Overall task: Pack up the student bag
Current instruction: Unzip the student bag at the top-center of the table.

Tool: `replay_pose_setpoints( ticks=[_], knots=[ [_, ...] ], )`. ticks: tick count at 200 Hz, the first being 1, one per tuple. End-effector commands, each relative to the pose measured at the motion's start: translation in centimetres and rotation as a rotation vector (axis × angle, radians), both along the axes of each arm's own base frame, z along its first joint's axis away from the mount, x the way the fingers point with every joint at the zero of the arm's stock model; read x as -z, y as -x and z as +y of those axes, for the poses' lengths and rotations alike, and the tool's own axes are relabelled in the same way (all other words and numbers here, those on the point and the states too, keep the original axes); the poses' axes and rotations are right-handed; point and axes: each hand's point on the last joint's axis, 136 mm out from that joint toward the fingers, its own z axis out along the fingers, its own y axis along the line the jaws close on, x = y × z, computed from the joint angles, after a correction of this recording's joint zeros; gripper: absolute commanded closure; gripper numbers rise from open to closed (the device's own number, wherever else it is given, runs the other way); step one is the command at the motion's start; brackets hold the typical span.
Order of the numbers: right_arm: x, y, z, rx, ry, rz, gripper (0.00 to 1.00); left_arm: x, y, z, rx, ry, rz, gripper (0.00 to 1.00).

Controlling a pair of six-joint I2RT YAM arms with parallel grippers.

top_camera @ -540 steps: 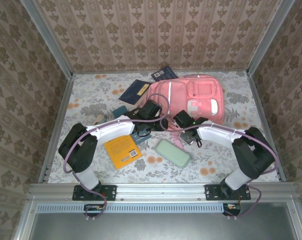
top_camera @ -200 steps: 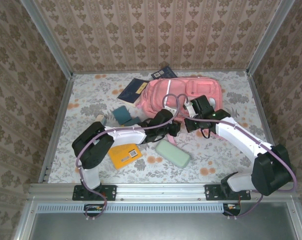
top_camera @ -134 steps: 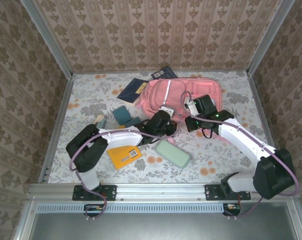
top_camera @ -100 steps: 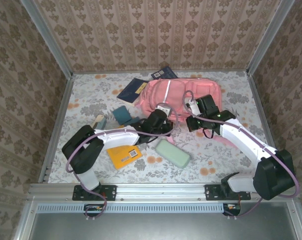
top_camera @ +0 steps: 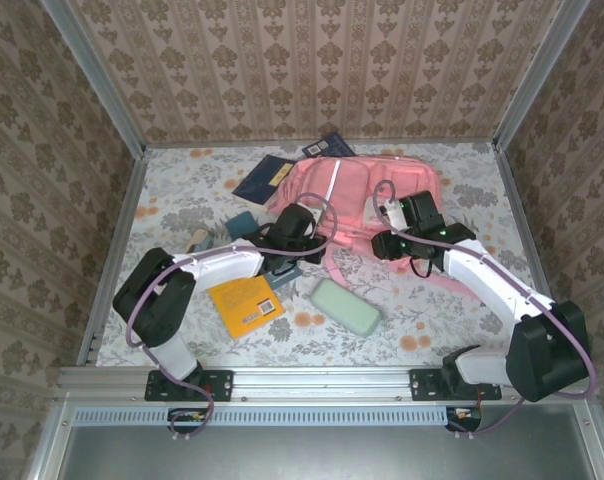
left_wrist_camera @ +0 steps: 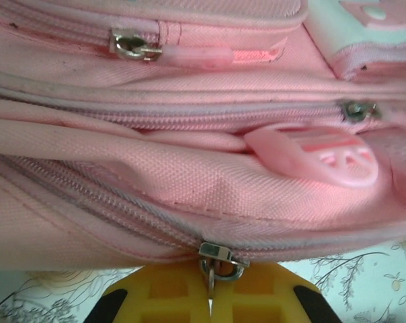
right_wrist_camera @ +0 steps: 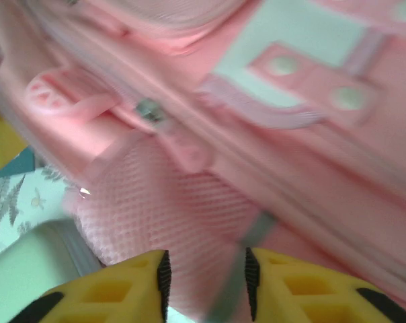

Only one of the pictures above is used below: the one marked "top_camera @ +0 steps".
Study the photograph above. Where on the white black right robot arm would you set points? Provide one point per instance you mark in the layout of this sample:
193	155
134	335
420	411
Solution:
487	285

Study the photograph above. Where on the aluminium side rail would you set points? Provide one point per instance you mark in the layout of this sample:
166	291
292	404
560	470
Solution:
522	225
123	225

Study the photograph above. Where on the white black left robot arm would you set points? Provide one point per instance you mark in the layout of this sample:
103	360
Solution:
222	260

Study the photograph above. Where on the pale green pencil case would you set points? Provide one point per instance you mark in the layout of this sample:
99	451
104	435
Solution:
344	307

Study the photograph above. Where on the teal flap notebook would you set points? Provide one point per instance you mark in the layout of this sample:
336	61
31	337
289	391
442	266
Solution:
239	225

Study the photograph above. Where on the aluminium frame post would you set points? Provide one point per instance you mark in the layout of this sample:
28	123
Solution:
536	75
97	80

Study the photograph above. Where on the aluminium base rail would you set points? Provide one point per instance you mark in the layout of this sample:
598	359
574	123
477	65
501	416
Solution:
322	385

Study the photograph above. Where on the small beige teal object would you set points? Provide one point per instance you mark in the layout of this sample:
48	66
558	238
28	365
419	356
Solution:
197	242

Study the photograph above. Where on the navy book with yellow label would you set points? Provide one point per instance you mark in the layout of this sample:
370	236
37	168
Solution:
259	182

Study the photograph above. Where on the orange yellow book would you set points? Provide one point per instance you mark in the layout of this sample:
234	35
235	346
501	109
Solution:
242	310

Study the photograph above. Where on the floral table cloth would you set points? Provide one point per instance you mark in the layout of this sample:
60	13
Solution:
332	350

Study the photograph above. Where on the pink student backpack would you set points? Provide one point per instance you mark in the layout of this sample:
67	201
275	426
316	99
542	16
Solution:
342	190

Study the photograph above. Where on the grey metal sheet panel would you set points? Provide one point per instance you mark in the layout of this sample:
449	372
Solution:
322	455

